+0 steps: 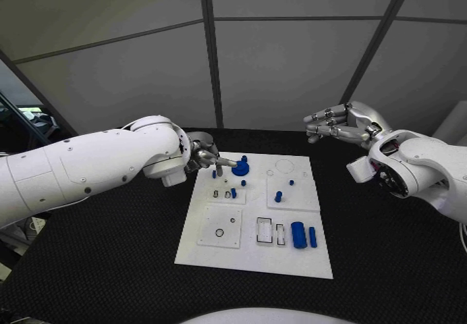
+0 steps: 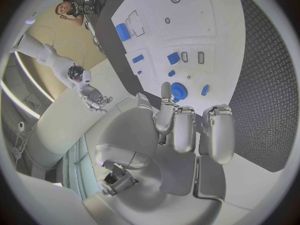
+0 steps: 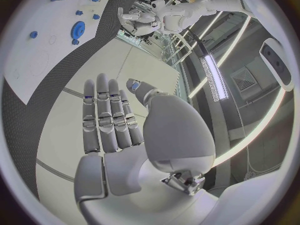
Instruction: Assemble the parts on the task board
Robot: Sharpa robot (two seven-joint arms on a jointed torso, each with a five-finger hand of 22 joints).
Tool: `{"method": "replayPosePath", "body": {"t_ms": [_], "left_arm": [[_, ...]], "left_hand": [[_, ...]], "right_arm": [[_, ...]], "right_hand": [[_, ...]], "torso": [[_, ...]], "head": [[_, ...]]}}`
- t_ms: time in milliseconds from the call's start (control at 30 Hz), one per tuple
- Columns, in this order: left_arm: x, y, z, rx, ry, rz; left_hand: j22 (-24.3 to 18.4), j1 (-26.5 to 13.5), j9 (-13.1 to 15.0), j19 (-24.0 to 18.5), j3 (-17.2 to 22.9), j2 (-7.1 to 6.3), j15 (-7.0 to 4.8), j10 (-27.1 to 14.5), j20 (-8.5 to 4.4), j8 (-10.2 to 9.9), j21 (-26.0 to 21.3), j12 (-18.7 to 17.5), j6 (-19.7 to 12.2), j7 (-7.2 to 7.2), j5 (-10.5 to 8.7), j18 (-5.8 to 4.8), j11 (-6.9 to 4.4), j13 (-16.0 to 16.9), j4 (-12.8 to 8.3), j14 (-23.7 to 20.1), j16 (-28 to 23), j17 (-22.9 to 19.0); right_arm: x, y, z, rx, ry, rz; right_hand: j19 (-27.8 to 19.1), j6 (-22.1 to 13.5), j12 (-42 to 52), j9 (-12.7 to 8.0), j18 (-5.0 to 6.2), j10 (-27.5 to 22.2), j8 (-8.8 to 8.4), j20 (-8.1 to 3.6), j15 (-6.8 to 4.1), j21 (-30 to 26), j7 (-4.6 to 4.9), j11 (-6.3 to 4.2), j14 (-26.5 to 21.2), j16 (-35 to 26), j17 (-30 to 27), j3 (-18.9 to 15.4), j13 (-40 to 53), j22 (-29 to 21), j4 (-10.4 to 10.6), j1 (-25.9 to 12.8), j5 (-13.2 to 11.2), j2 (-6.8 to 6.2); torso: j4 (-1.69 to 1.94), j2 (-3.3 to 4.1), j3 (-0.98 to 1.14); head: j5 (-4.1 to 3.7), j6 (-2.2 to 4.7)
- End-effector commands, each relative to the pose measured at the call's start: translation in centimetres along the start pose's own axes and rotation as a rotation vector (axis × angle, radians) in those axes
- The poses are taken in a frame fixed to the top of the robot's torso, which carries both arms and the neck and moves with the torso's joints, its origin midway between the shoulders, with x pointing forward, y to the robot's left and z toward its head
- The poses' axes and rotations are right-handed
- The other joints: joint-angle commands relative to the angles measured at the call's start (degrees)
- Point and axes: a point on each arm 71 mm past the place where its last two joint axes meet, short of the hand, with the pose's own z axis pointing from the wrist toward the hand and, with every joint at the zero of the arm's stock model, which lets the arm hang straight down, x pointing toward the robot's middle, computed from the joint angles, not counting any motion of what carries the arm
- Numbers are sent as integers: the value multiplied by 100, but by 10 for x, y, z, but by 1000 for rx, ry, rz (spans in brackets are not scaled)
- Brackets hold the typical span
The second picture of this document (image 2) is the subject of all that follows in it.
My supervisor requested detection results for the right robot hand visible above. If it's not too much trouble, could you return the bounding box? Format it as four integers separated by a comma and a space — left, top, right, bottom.
77, 84, 114, 115

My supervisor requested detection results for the blue block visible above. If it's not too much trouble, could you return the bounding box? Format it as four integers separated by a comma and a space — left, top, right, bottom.
166, 51, 182, 66

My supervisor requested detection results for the blue long cylinder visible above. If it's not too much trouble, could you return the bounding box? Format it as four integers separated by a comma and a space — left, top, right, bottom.
115, 23, 132, 42

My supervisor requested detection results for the white cable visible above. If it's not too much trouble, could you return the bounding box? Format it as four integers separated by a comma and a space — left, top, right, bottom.
32, 12, 57, 48
53, 38, 87, 68

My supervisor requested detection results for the blue gear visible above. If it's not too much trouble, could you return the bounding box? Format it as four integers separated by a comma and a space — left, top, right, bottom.
170, 82, 189, 103

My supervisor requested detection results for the blue oblong peg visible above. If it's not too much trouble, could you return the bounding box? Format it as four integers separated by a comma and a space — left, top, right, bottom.
131, 54, 145, 64

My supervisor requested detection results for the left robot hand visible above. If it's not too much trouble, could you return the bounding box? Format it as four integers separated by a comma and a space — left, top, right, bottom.
81, 81, 236, 225

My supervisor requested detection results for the person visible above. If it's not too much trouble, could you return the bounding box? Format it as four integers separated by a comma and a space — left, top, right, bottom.
54, 0, 112, 27

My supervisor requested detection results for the white task board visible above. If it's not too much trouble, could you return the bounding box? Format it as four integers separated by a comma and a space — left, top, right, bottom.
110, 0, 247, 117

